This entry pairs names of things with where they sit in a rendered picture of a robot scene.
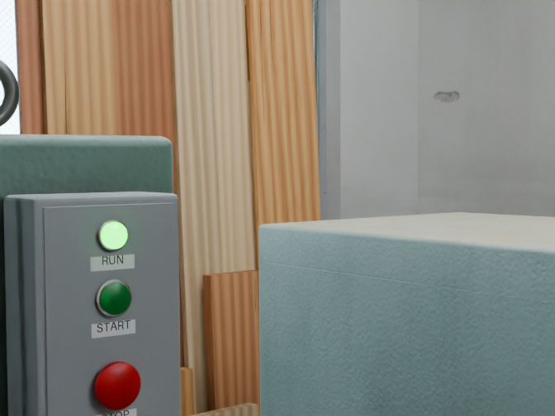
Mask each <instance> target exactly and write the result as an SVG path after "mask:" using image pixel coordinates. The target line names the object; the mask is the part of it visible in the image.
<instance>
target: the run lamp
mask: <svg viewBox="0 0 555 416"><path fill-rule="evenodd" d="M97 239H98V242H99V243H100V245H101V246H102V247H103V248H104V249H106V250H108V251H117V250H119V249H121V248H123V247H124V246H125V244H126V242H127V239H128V230H127V228H126V226H125V225H124V224H123V223H122V222H121V221H119V220H107V221H105V222H104V223H103V224H102V225H101V226H100V228H99V230H98V232H97Z"/></svg>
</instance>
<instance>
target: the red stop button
mask: <svg viewBox="0 0 555 416"><path fill-rule="evenodd" d="M140 386H141V381H140V375H139V372H138V371H137V370H136V369H135V368H134V367H133V366H132V365H130V364H128V363H126V362H113V363H111V364H109V365H107V366H105V367H104V368H103V369H102V370H101V371H100V373H99V374H98V376H97V379H96V382H95V388H94V389H95V395H96V397H97V400H98V401H99V403H100V404H101V405H103V406H104V407H106V408H108V409H112V410H120V409H124V408H126V407H128V406H130V405H131V404H132V403H133V402H134V401H135V399H136V398H137V396H138V394H139V393H140Z"/></svg>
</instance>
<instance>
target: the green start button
mask: <svg viewBox="0 0 555 416"><path fill-rule="evenodd" d="M131 301H132V294H131V290H130V287H128V285H127V284H126V283H125V282H123V281H120V280H117V279H112V280H109V281H106V282H104V283H103V284H102V285H101V286H100V287H99V289H98V290H97V294H96V305H97V308H98V310H99V311H100V312H101V313H102V314H103V315H105V316H107V317H111V318H115V317H119V316H121V315H123V314H124V313H125V312H126V311H127V310H128V309H129V308H130V304H131Z"/></svg>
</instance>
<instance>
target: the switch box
mask: <svg viewBox="0 0 555 416"><path fill-rule="evenodd" d="M3 213H4V251H5V289H6V327H7V403H8V416H96V415H100V414H109V413H114V412H119V411H123V410H128V409H136V416H181V375H180V301H179V227H178V196H177V195H175V194H173V193H160V192H145V191H122V192H90V193H58V194H26V195H8V196H5V198H4V201H3ZM107 220H119V221H121V222H122V223H123V224H124V225H125V226H126V228H127V230H128V239H127V242H126V244H125V246H124V247H123V248H121V249H119V250H117V251H108V250H106V249H104V248H103V247H102V246H101V245H100V243H99V242H98V239H97V232H98V230H99V228H100V226H101V225H102V224H103V223H104V222H105V221H107ZM128 254H134V255H135V268H128V269H118V270H107V271H97V272H91V269H90V258H92V257H104V256H116V255H128ZM112 279H117V280H120V281H123V282H125V283H126V284H127V285H128V287H130V290H131V294H132V301H131V304H130V308H129V309H128V310H127V311H126V312H125V313H124V314H123V315H121V316H119V317H115V318H111V317H107V316H105V315H103V314H102V313H101V312H100V311H99V310H98V308H97V305H96V294H97V290H98V289H99V287H100V286H101V285H102V284H103V283H104V282H106V281H109V280H112ZM130 319H135V333H130V334H123V335H116V336H110V337H103V338H92V324H101V323H109V322H116V321H123V320H130ZM113 362H126V363H128V364H130V365H132V366H133V367H134V368H135V369H136V370H137V371H138V372H139V375H140V381H141V386H140V393H139V394H138V396H137V398H136V399H135V401H134V402H133V403H132V404H131V405H130V406H128V407H126V408H124V409H120V410H112V409H108V408H106V407H104V406H103V405H101V404H100V403H99V401H98V400H97V397H96V395H95V389H94V388H95V382H96V379H97V376H98V374H99V373H100V371H101V370H102V369H103V368H104V367H105V366H107V365H109V364H111V363H113Z"/></svg>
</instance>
